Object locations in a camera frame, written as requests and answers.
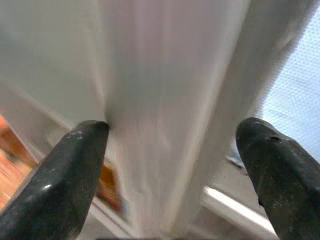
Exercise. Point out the silver fridge door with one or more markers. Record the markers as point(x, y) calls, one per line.
point(162, 75)

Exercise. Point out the large amber bottle white cap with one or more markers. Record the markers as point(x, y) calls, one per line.
point(110, 185)

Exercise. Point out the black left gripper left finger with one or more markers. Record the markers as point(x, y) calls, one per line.
point(50, 195)

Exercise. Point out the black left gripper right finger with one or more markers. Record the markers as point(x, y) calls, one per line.
point(287, 187)

